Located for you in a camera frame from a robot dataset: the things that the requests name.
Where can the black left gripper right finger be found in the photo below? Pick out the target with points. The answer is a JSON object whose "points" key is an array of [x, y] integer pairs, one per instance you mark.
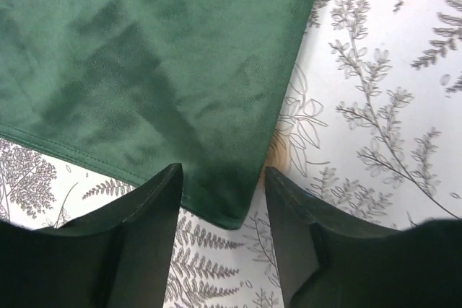
{"points": [[329, 258]]}

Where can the dark green cloth napkin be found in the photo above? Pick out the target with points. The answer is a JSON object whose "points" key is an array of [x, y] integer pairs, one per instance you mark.
{"points": [[127, 87]]}

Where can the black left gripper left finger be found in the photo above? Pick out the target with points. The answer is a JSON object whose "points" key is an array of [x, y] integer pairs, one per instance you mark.
{"points": [[115, 256]]}

